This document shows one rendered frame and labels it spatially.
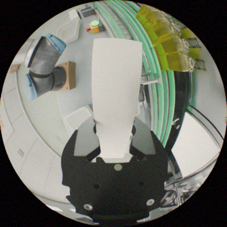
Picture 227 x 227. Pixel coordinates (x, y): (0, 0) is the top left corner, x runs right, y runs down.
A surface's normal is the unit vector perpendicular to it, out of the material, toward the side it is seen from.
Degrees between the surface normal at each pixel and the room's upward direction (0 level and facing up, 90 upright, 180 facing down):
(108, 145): 0
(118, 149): 0
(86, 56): 0
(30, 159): 90
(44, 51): 66
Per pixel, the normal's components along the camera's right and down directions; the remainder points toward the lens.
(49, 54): 0.70, 0.71
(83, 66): 0.03, 0.48
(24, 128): 0.95, -0.28
